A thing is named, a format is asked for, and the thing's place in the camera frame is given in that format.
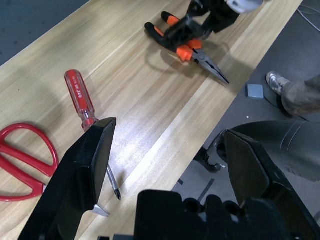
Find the small grey block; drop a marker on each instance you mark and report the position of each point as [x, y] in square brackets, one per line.
[255, 91]

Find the grey trouser leg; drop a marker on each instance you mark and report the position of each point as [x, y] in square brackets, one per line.
[302, 97]

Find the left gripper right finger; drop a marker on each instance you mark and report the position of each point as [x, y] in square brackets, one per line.
[250, 165]

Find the silver sneaker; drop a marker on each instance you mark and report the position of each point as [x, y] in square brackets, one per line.
[276, 81]

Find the orange long nose pliers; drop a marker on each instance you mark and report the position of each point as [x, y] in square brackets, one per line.
[207, 62]

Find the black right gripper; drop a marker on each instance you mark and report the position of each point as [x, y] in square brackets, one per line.
[222, 15]

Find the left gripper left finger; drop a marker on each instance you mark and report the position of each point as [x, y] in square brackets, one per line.
[82, 162]

